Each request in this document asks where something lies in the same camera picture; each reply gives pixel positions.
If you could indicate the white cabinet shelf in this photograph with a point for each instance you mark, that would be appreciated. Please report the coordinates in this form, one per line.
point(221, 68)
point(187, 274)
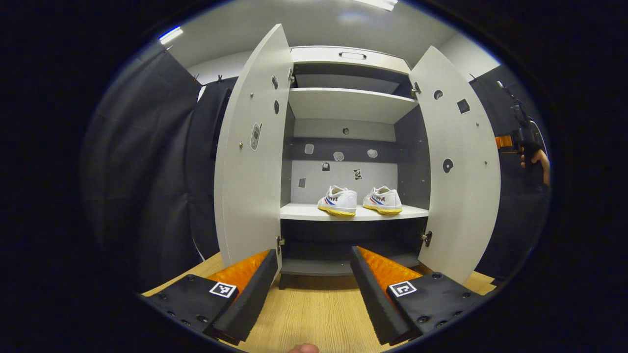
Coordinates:
point(348, 104)
point(304, 212)

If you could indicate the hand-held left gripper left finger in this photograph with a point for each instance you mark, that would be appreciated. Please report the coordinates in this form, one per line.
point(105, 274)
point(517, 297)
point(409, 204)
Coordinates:
point(252, 304)

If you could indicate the white shoe cabinet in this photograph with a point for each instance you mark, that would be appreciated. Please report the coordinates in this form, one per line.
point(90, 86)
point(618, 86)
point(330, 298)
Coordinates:
point(378, 176)

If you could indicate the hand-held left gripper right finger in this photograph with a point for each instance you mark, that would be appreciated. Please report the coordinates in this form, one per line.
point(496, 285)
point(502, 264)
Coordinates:
point(373, 299)

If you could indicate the white shoe cabinet door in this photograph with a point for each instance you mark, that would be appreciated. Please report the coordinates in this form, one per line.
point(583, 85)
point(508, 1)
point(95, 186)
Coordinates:
point(461, 206)
point(250, 196)

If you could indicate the ceiling light panel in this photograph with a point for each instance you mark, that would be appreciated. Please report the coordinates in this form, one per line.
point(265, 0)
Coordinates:
point(170, 35)
point(380, 4)

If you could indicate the white cabinet drawer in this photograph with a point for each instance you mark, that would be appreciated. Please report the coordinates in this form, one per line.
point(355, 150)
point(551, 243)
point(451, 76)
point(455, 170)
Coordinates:
point(314, 55)

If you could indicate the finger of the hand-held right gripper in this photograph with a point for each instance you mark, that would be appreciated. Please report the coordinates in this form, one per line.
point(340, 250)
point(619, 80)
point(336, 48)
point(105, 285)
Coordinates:
point(503, 142)

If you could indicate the white canvas shoe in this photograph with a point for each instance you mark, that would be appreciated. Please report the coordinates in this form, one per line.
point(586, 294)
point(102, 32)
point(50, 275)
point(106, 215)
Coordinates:
point(343, 198)
point(387, 198)

